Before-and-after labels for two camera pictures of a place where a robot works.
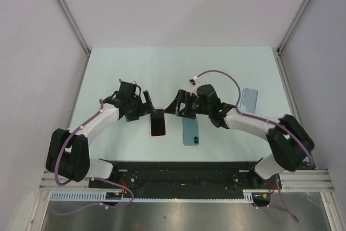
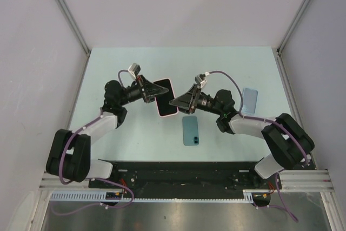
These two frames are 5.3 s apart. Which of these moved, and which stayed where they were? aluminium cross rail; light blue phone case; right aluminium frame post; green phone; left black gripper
Moved: left black gripper
Stayed: green phone; light blue phone case; aluminium cross rail; right aluminium frame post
